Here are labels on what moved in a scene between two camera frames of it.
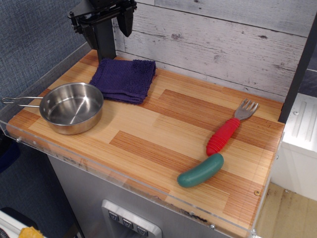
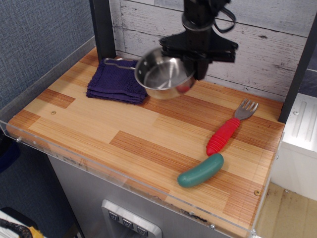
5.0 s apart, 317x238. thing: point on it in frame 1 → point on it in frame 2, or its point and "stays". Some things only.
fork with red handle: [219, 137] stays
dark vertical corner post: [105, 40] stays
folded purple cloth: [124, 80] stays
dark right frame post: [299, 78] stays
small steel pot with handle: [71, 108] → [160, 76]
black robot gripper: [94, 10] → [200, 43]
